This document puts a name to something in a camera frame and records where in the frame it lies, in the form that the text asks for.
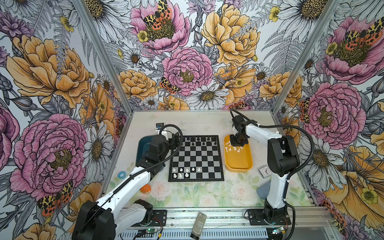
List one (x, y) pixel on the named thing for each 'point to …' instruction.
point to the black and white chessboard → (198, 159)
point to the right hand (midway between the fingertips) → (236, 147)
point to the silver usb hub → (200, 222)
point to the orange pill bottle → (146, 189)
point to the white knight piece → (180, 175)
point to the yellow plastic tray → (238, 162)
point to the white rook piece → (174, 176)
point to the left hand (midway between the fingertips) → (171, 137)
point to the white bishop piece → (186, 175)
